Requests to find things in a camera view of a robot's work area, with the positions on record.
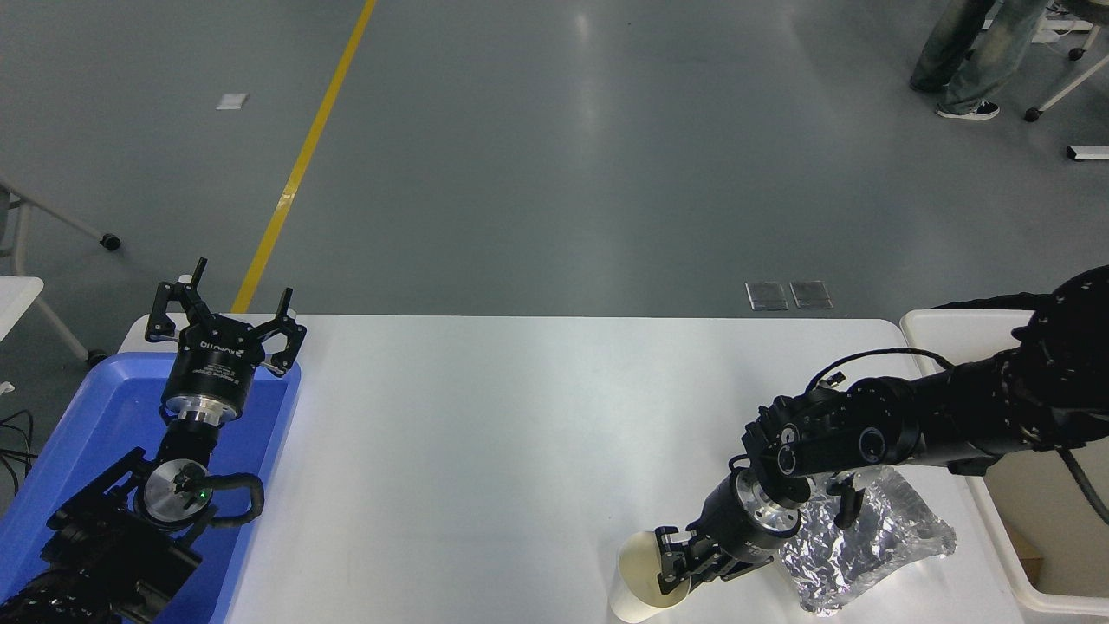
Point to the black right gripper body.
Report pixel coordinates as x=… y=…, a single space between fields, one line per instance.
x=723 y=520

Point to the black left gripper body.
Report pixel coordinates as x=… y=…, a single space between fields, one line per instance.
x=215 y=364

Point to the white paper cup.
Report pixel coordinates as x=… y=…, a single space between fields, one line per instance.
x=632 y=572

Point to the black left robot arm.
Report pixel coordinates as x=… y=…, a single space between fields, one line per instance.
x=95 y=537

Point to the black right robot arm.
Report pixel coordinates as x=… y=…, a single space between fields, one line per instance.
x=953 y=416

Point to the blue plastic tray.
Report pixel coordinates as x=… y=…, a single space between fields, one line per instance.
x=104 y=390

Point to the crumpled silver foil tray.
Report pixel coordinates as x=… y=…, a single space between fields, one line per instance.
x=884 y=537

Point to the white table with castor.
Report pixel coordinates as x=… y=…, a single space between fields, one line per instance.
x=17 y=299

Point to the silver floor plate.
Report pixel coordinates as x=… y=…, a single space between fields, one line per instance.
x=811 y=295
x=767 y=295

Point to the large pale plastic bin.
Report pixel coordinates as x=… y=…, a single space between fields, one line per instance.
x=953 y=334

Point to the black fabric object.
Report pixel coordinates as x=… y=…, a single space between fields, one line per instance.
x=988 y=302

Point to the white flat bar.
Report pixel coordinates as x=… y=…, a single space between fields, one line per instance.
x=1090 y=152

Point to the person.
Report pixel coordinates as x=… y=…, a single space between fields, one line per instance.
x=979 y=52

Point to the white wheeled chair frame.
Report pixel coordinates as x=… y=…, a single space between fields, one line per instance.
x=1070 y=82

